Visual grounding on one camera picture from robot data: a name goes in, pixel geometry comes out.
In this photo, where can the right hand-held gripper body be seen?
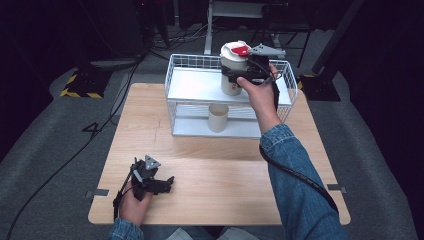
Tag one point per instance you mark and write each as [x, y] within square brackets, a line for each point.
[261, 65]

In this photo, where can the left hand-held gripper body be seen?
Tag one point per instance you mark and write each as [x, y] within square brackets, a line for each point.
[145, 176]

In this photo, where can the white tumbler with red lid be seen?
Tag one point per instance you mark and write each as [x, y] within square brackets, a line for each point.
[233, 60]

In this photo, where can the person's left hand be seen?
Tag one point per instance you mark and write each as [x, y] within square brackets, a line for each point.
[133, 208]

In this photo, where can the person's right hand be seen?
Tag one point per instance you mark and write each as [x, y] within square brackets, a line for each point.
[261, 100]

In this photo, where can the white metal desk leg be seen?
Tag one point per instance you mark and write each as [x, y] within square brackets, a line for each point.
[208, 33]

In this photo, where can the grey tape piece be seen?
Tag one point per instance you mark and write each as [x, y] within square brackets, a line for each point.
[98, 193]
[337, 188]

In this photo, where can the black striped stand base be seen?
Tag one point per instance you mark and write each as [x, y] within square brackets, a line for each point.
[320, 88]
[85, 83]

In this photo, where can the black slanted pole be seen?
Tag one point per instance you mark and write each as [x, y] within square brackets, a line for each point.
[336, 36]

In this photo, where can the black metal chair frame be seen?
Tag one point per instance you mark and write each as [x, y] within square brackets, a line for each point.
[290, 23]

